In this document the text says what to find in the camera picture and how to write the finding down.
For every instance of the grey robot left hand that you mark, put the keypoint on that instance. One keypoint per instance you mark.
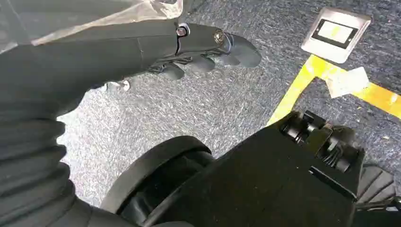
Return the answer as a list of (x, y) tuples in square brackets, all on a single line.
[(103, 50)]

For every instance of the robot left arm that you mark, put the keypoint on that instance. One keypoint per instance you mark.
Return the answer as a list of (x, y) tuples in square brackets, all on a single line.
[(29, 169)]

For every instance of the translucent plastic sheet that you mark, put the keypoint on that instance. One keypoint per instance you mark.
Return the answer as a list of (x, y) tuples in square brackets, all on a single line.
[(94, 12)]

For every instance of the black robot left leg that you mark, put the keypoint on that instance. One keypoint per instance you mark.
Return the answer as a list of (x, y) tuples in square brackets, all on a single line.
[(250, 181)]

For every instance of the yellow floor tape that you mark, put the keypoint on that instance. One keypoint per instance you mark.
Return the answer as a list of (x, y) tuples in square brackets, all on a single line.
[(300, 84)]

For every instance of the steel floor outlet plate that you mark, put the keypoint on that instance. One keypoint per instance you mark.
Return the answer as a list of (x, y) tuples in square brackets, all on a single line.
[(335, 34)]

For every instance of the white paper scrap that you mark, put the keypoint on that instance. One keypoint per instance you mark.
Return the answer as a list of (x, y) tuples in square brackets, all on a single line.
[(346, 82)]

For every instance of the black robot left foot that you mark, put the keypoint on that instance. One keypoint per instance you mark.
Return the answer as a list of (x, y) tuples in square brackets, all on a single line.
[(376, 186)]

